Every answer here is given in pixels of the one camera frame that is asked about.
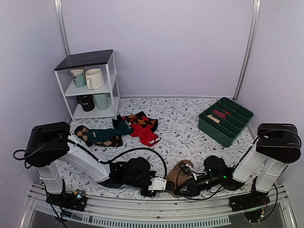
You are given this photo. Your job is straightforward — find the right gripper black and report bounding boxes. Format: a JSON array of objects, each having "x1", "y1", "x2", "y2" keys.
[{"x1": 174, "y1": 175, "x2": 223, "y2": 198}]

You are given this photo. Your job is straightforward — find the tan ribbed sock brown cuff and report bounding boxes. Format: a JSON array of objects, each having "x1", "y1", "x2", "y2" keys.
[{"x1": 165, "y1": 160, "x2": 194, "y2": 190}]

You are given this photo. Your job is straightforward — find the green divided storage box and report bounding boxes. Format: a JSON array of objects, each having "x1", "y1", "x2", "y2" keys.
[{"x1": 198, "y1": 97, "x2": 254, "y2": 147}]

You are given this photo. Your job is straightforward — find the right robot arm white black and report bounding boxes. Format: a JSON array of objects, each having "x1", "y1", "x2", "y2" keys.
[{"x1": 174, "y1": 123, "x2": 302, "y2": 207}]

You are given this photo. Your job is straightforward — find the black sock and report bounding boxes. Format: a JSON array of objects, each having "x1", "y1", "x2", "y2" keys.
[{"x1": 112, "y1": 115, "x2": 123, "y2": 128}]

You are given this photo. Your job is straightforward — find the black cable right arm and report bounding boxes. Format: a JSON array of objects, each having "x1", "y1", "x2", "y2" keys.
[{"x1": 175, "y1": 166, "x2": 228, "y2": 201}]

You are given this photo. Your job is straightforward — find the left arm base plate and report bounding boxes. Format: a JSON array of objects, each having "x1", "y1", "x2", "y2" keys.
[{"x1": 45, "y1": 179, "x2": 87, "y2": 212}]

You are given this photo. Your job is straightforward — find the dark teal sock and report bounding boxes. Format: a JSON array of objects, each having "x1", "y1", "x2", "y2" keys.
[{"x1": 87, "y1": 121, "x2": 133, "y2": 143}]

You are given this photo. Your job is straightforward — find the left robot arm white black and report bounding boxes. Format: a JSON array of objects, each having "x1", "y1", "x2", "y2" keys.
[{"x1": 13, "y1": 122, "x2": 176, "y2": 206}]

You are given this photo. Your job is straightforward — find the red sock white trim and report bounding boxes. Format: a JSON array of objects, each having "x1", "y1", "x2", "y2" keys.
[{"x1": 130, "y1": 123, "x2": 161, "y2": 147}]

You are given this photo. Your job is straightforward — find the argyle brown orange sock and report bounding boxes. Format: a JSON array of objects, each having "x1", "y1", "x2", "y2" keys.
[{"x1": 122, "y1": 111, "x2": 158, "y2": 132}]

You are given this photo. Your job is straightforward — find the argyle sock brown beige left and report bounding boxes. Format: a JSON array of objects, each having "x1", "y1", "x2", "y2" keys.
[{"x1": 74, "y1": 125, "x2": 123, "y2": 147}]

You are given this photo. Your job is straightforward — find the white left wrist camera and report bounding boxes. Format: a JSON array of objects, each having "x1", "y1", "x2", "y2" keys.
[{"x1": 148, "y1": 177, "x2": 167, "y2": 191}]

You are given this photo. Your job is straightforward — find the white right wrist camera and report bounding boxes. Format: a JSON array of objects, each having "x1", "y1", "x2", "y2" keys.
[{"x1": 179, "y1": 163, "x2": 196, "y2": 178}]

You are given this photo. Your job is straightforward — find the left aluminium corner post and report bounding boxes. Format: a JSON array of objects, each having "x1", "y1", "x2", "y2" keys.
[{"x1": 54, "y1": 0, "x2": 70, "y2": 56}]

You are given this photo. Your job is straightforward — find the aluminium corner post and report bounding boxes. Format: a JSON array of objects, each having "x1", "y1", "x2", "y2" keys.
[
  {"x1": 232, "y1": 0, "x2": 261, "y2": 102},
  {"x1": 54, "y1": 0, "x2": 70, "y2": 56}
]

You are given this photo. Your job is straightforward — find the right aluminium corner post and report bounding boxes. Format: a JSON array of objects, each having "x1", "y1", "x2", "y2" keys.
[{"x1": 232, "y1": 0, "x2": 261, "y2": 102}]

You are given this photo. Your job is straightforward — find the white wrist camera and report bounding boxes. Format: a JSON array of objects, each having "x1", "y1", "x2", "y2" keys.
[
  {"x1": 179, "y1": 163, "x2": 196, "y2": 178},
  {"x1": 148, "y1": 177, "x2": 167, "y2": 191}
]

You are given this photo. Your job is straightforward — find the rolled red sock in box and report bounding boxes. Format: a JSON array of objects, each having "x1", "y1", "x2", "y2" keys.
[{"x1": 212, "y1": 109, "x2": 230, "y2": 119}]

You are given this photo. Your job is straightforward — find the black mug white text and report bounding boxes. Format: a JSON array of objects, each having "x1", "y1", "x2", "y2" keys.
[{"x1": 76, "y1": 95, "x2": 95, "y2": 112}]

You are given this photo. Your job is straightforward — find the rolled beige sock in box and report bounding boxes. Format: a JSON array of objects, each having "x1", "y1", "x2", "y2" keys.
[{"x1": 207, "y1": 114, "x2": 220, "y2": 124}]

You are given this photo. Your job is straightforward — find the aluminium front rail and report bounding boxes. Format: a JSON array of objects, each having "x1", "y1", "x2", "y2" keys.
[{"x1": 20, "y1": 184, "x2": 300, "y2": 228}]

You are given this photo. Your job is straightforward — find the teal patterned mug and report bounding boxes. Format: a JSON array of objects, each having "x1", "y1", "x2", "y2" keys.
[{"x1": 69, "y1": 67, "x2": 86, "y2": 88}]

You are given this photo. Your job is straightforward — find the cream ceramic mug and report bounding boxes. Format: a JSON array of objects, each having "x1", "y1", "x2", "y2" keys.
[{"x1": 85, "y1": 68, "x2": 105, "y2": 90}]

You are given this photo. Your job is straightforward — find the black cable left base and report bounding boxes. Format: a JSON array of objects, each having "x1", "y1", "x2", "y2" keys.
[{"x1": 42, "y1": 187, "x2": 72, "y2": 228}]

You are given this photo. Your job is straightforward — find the white metal shelf black top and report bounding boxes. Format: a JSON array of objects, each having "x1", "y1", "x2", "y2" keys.
[{"x1": 54, "y1": 49, "x2": 120, "y2": 121}]

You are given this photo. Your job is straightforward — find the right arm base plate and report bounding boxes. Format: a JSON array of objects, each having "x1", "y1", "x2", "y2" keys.
[{"x1": 228, "y1": 184, "x2": 270, "y2": 223}]

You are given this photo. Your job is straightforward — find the pale green mug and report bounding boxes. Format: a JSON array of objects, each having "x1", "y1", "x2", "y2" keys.
[{"x1": 94, "y1": 94, "x2": 109, "y2": 111}]

